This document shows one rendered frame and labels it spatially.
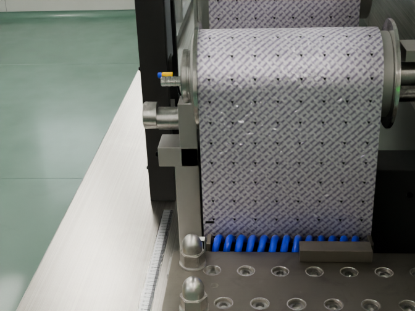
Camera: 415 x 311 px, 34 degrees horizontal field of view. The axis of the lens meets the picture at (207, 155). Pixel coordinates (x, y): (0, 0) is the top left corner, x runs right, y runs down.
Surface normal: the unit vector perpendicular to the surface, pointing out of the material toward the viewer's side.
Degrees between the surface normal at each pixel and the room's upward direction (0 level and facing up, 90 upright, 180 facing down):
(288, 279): 0
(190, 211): 90
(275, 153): 90
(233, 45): 32
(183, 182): 90
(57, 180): 0
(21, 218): 0
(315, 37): 23
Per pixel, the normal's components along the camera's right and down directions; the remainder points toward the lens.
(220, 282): -0.04, -0.90
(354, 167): -0.07, 0.43
